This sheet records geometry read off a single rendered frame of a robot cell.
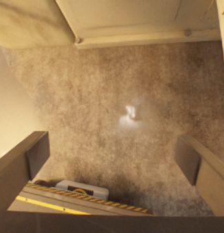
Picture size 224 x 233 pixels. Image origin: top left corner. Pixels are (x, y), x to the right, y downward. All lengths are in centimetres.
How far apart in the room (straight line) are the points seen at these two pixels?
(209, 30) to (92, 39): 68
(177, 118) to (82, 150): 57
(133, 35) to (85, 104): 50
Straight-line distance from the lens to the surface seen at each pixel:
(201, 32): 117
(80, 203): 71
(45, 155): 17
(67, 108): 106
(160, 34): 111
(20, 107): 122
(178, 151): 17
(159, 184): 100
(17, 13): 106
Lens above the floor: 97
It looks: 79 degrees down
